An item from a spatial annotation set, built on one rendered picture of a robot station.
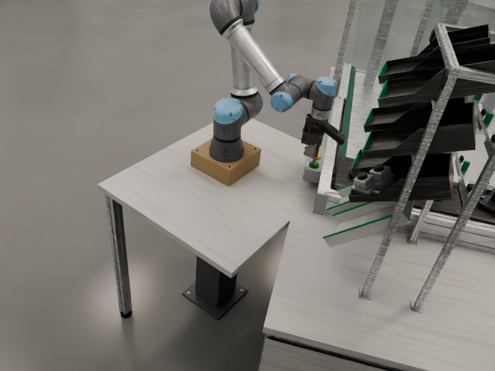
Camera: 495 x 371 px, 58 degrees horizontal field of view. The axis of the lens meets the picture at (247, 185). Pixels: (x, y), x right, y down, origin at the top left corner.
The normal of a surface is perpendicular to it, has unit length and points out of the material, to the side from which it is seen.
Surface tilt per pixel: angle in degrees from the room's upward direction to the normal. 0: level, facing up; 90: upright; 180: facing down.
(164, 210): 0
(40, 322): 0
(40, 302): 0
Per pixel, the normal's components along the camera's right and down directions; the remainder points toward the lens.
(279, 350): -0.23, 0.58
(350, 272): 0.10, -0.79
